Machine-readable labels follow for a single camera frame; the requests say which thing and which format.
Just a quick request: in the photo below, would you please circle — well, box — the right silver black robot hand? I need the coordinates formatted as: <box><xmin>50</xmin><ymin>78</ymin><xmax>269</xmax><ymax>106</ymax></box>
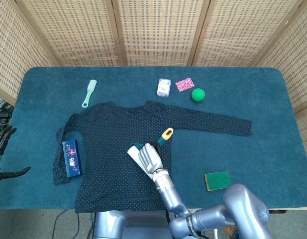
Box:
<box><xmin>137</xmin><ymin>142</ymin><xmax>167</xmax><ymax>175</ymax></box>

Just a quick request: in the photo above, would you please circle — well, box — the dark blue polka dot shirt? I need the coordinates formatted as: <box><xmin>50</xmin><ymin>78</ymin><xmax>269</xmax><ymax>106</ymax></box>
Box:
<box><xmin>52</xmin><ymin>100</ymin><xmax>253</xmax><ymax>214</ymax></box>

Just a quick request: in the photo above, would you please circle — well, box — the silver robot torso base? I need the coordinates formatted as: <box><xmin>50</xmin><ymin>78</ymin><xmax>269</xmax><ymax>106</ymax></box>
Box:
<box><xmin>93</xmin><ymin>210</ymin><xmax>201</xmax><ymax>239</ymax></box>

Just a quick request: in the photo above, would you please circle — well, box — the green yellow scrub sponge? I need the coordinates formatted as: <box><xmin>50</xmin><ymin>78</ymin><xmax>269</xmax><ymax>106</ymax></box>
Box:
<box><xmin>204</xmin><ymin>170</ymin><xmax>233</xmax><ymax>192</ymax></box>

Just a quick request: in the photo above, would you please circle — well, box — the white purple patterned box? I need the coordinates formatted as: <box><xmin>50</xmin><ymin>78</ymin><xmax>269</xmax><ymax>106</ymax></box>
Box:
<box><xmin>156</xmin><ymin>78</ymin><xmax>172</xmax><ymax>98</ymax></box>

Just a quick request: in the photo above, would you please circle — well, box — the dark blue printed box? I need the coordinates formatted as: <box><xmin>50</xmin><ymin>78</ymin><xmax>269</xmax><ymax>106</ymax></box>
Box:
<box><xmin>62</xmin><ymin>138</ymin><xmax>83</xmax><ymax>178</ymax></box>

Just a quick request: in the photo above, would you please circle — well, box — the green ball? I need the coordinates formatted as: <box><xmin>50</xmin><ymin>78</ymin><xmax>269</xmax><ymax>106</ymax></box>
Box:
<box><xmin>191</xmin><ymin>88</ymin><xmax>206</xmax><ymax>103</ymax></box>

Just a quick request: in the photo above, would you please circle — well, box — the pink patterned square card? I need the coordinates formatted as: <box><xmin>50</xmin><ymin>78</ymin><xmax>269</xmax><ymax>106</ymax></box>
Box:
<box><xmin>175</xmin><ymin>77</ymin><xmax>195</xmax><ymax>92</ymax></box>

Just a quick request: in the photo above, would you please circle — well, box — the light green cleaning brush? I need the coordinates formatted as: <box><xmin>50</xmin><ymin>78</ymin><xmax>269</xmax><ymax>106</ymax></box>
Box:
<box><xmin>81</xmin><ymin>79</ymin><xmax>98</xmax><ymax>109</ymax></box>

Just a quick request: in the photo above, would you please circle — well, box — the teal carpet table cover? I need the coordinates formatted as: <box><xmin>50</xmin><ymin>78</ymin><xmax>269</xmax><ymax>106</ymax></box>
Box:
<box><xmin>0</xmin><ymin>66</ymin><xmax>307</xmax><ymax>210</ymax></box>

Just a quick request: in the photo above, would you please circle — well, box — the woven wooden folding screen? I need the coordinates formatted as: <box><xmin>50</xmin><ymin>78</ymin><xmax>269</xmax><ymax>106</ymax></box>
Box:
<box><xmin>0</xmin><ymin>0</ymin><xmax>307</xmax><ymax>175</ymax></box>

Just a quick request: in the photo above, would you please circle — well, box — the black equipment with cables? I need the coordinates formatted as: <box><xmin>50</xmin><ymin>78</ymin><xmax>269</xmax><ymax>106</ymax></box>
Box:
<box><xmin>0</xmin><ymin>98</ymin><xmax>14</xmax><ymax>132</ymax></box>

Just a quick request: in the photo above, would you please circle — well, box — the blue floor cable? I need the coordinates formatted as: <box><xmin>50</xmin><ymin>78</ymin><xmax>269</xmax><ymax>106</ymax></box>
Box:
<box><xmin>52</xmin><ymin>209</ymin><xmax>81</xmax><ymax>239</ymax></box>

